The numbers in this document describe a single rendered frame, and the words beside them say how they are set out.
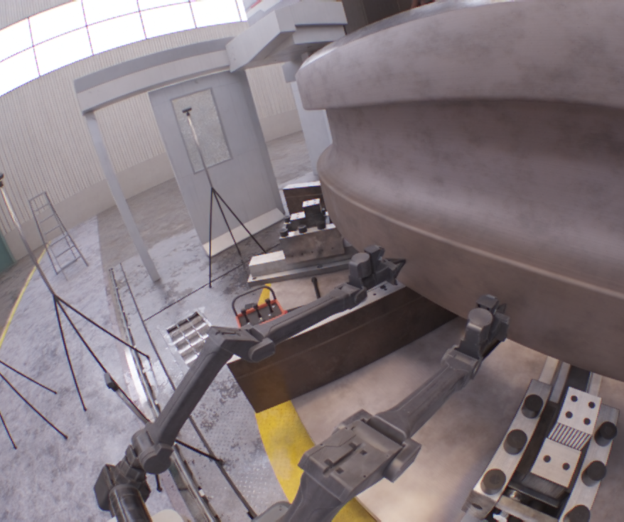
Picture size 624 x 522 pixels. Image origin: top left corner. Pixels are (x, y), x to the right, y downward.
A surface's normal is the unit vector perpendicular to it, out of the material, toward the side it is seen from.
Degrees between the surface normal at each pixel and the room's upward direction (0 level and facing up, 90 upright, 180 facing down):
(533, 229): 50
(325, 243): 90
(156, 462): 92
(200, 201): 90
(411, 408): 28
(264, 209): 90
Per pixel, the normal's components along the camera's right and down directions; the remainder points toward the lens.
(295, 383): 0.34, 0.38
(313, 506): -0.58, -0.29
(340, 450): 0.15, -0.96
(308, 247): -0.04, 0.49
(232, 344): 0.67, 0.25
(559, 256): -0.59, -0.49
